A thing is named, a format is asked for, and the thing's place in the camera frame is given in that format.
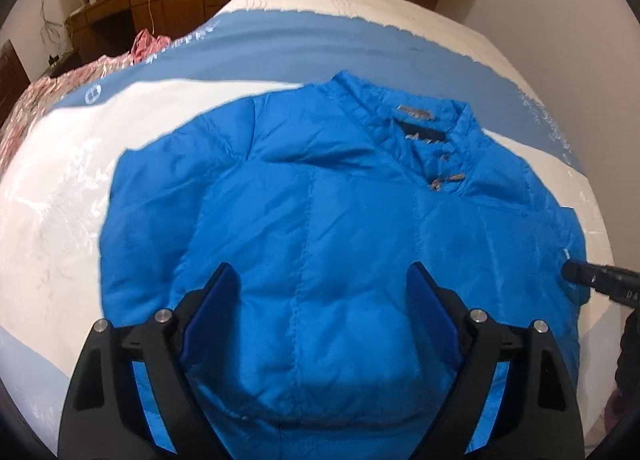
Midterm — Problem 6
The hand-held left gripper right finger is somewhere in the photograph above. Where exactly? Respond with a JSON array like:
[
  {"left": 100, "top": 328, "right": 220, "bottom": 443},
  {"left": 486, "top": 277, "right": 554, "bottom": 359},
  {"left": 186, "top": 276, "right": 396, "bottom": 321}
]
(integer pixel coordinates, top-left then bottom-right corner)
[{"left": 407, "top": 261, "right": 583, "bottom": 460}]

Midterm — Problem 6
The pink floral quilt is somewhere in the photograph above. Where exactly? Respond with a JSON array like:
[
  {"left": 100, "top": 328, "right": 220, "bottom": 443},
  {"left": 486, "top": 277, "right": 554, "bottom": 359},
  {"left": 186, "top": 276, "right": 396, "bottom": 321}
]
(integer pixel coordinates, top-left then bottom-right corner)
[{"left": 0, "top": 29, "right": 168, "bottom": 151}]

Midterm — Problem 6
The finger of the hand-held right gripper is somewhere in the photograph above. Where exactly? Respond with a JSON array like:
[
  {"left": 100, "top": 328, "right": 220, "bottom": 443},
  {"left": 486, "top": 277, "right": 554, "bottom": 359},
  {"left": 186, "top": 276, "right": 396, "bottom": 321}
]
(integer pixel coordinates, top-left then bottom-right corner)
[{"left": 561, "top": 259, "right": 640, "bottom": 310}]

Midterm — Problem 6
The wooden desk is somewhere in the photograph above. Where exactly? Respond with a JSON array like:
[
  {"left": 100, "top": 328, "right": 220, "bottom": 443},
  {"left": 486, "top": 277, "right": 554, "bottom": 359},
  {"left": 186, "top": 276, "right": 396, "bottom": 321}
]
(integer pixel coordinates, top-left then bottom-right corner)
[{"left": 65, "top": 0, "right": 211, "bottom": 63}]

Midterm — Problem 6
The black device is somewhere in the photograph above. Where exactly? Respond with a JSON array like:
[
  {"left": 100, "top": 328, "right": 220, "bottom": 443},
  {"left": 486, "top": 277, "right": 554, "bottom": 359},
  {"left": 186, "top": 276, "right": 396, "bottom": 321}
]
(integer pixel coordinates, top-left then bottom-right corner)
[{"left": 46, "top": 51, "right": 82, "bottom": 78}]

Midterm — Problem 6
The dark wooden door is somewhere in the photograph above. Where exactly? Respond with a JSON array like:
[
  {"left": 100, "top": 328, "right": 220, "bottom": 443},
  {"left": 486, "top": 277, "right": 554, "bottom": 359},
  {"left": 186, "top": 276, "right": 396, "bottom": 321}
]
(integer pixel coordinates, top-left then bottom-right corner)
[{"left": 0, "top": 39, "right": 32, "bottom": 117}]

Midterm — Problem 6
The blue puffer jacket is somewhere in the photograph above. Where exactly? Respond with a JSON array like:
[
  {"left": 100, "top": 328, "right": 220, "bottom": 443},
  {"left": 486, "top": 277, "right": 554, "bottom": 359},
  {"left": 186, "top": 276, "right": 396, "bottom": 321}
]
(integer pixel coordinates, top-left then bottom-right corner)
[{"left": 99, "top": 70, "right": 591, "bottom": 458}]

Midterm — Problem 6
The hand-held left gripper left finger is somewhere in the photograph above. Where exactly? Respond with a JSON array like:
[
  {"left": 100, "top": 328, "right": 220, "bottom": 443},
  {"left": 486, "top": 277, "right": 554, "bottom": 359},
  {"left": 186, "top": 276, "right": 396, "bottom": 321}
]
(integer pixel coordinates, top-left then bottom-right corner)
[{"left": 57, "top": 262, "right": 241, "bottom": 460}]

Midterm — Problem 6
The blue and white bed blanket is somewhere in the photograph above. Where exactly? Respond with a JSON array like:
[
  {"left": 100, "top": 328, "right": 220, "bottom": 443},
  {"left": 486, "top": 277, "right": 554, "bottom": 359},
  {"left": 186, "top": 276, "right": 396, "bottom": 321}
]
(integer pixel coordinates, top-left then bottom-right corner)
[{"left": 0, "top": 5, "right": 618, "bottom": 443}]

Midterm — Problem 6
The person's right forearm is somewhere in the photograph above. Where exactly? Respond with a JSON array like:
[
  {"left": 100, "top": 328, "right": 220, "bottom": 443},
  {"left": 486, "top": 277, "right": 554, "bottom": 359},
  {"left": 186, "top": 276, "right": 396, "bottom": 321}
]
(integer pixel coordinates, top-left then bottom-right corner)
[{"left": 617, "top": 310, "right": 640, "bottom": 393}]

